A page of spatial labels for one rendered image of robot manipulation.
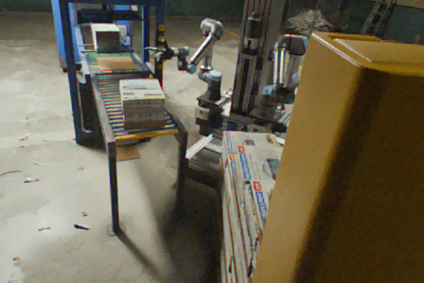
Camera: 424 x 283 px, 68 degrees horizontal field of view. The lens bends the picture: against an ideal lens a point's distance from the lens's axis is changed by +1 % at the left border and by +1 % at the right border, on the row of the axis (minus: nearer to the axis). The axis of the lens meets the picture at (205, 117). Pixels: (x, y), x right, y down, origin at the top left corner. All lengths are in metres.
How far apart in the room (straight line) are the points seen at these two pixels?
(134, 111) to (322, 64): 1.98
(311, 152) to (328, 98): 0.04
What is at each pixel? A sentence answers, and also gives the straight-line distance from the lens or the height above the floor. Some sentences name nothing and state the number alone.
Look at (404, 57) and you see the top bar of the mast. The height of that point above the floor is 1.85.
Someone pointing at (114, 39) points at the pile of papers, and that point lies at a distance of 4.00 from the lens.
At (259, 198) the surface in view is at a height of 1.07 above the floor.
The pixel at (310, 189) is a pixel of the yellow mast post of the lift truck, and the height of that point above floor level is 1.77.
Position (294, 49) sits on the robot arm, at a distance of 2.39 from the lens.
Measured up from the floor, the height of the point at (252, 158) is 1.07.
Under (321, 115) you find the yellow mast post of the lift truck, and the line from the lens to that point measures 0.20.
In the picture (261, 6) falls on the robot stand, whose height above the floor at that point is 1.62.
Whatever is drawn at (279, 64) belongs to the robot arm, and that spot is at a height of 1.28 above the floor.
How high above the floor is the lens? 1.89
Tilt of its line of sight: 27 degrees down
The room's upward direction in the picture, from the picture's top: 6 degrees clockwise
